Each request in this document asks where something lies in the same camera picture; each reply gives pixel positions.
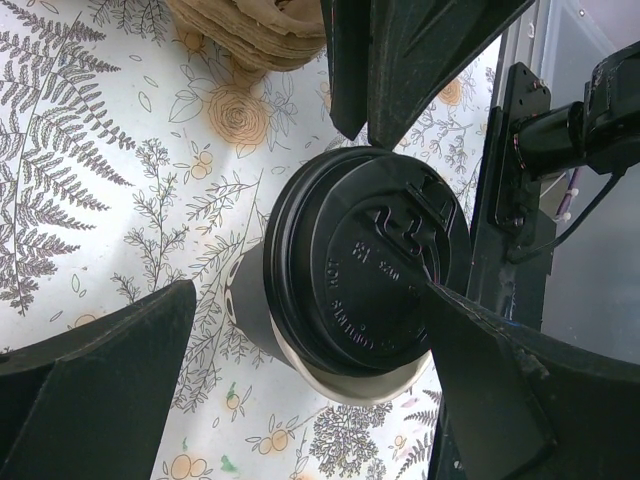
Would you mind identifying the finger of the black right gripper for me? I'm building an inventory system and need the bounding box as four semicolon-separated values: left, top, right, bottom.
367;0;532;150
320;0;372;140

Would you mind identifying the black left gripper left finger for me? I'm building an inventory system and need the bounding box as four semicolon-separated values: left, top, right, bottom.
1;280;196;479

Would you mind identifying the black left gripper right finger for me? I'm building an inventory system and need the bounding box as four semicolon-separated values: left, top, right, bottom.
424;283;639;479

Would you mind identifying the black paper coffee cup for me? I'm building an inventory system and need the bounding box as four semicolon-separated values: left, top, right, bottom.
223;243;434;407

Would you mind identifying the black plastic cup lid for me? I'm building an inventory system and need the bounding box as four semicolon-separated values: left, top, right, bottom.
263;146;472;376

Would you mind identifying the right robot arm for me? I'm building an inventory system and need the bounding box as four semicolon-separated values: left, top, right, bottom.
321;1;639;177

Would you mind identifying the brown pulp cup carrier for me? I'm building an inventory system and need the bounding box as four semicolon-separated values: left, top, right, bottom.
167;0;326;72

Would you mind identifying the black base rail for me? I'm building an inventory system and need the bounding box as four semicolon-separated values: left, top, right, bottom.
428;62;555;479

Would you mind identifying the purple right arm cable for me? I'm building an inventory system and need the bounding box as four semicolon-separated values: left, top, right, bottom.
554;167;584;221

